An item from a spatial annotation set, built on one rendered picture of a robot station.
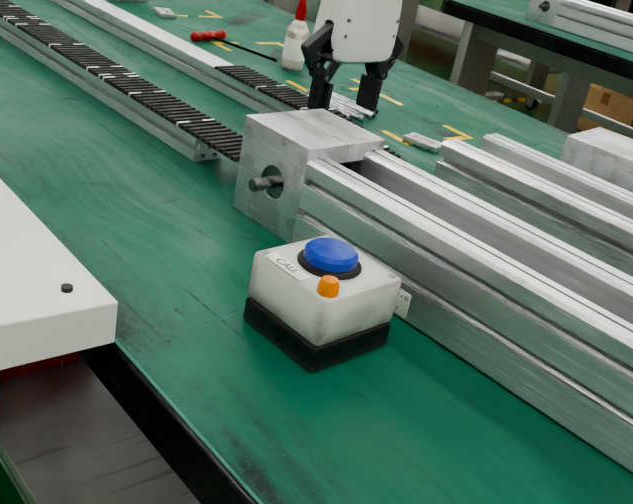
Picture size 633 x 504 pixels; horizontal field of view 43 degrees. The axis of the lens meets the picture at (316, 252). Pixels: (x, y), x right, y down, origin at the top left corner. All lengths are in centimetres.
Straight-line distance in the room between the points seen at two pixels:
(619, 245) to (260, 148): 34
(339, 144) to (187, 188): 18
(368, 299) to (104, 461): 81
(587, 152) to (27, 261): 61
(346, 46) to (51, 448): 77
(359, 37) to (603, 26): 152
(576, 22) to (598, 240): 173
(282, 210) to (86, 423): 73
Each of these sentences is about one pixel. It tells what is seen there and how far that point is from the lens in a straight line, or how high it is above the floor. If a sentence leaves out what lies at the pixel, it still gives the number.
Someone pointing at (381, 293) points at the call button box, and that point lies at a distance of 58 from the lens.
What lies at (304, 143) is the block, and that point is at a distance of 72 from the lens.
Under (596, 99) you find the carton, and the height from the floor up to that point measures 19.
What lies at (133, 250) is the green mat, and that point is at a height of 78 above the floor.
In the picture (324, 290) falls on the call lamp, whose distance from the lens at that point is 55.
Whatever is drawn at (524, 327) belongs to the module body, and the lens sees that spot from 59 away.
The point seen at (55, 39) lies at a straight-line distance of 119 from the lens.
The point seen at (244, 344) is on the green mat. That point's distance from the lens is 59.
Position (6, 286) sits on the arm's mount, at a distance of 57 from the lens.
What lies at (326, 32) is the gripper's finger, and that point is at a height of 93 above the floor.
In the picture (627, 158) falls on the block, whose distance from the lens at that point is 94.
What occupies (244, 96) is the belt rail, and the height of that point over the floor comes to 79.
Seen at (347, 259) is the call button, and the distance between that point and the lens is 57.
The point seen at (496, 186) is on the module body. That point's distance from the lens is 83.
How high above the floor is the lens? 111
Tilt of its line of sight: 26 degrees down
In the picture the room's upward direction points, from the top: 12 degrees clockwise
